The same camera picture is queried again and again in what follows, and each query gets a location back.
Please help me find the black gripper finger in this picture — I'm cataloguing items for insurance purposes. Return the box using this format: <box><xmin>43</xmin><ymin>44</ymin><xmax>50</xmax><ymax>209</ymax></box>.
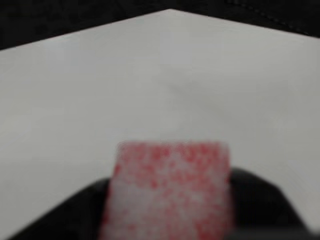
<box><xmin>228</xmin><ymin>166</ymin><xmax>312</xmax><ymax>240</ymax></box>
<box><xmin>11</xmin><ymin>176</ymin><xmax>112</xmax><ymax>240</ymax></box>

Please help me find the red and white speckled cube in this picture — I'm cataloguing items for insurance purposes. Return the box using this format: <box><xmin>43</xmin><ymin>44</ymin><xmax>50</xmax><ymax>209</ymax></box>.
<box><xmin>98</xmin><ymin>140</ymin><xmax>233</xmax><ymax>240</ymax></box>

